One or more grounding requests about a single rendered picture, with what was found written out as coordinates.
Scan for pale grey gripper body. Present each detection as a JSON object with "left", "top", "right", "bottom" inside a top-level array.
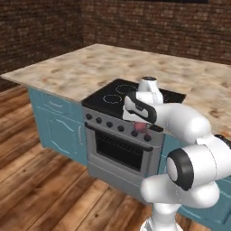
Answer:
[{"left": 133, "top": 121, "right": 149, "bottom": 135}]

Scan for black and silver stove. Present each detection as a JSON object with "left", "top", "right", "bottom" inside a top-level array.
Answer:
[{"left": 80, "top": 79, "right": 187, "bottom": 206}]

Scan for silver oven door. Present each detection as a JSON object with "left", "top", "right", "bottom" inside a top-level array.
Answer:
[{"left": 84, "top": 123, "right": 165, "bottom": 181}]

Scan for blue cupboard door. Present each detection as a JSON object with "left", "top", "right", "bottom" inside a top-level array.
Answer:
[{"left": 44, "top": 115, "right": 85, "bottom": 158}]

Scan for blue drawer front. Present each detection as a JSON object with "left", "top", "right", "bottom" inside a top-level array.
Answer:
[{"left": 41, "top": 91, "right": 75, "bottom": 117}]

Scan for blue island cabinet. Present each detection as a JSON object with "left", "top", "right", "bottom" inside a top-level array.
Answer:
[{"left": 27, "top": 86, "right": 88, "bottom": 167}]

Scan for blue cupboard front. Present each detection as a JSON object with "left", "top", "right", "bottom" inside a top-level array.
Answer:
[{"left": 157, "top": 134, "right": 231, "bottom": 231}]

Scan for silver oven door handle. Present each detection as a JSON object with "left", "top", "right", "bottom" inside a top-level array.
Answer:
[{"left": 84, "top": 122, "right": 155, "bottom": 152}]

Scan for silver cupboard door handle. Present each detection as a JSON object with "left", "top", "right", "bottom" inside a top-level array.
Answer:
[{"left": 78, "top": 125, "right": 84, "bottom": 146}]

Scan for silver drawer handle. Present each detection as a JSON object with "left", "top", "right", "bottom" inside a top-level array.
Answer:
[{"left": 48, "top": 100, "right": 64, "bottom": 109}]

